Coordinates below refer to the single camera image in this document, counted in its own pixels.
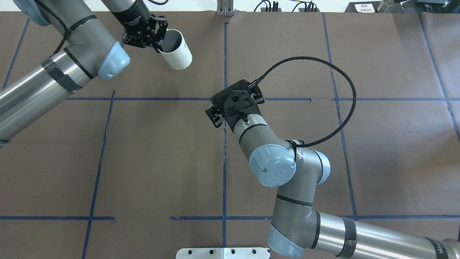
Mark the white camera pole base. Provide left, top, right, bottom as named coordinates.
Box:
left=176, top=247, right=271, bottom=259

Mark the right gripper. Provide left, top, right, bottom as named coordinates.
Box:
left=205, top=79, right=265, bottom=128

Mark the black braided cable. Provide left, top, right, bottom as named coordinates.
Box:
left=248, top=56, right=357, bottom=148

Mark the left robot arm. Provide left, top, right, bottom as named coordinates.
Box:
left=0, top=0, right=131, bottom=147

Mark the white cup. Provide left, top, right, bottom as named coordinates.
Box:
left=158, top=28, right=193, bottom=71

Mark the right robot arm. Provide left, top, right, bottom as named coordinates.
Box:
left=206, top=80, right=459, bottom=259

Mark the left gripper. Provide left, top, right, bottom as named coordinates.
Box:
left=111, top=0, right=168, bottom=54

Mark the aluminium frame post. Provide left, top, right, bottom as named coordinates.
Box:
left=216, top=0, right=235, bottom=17

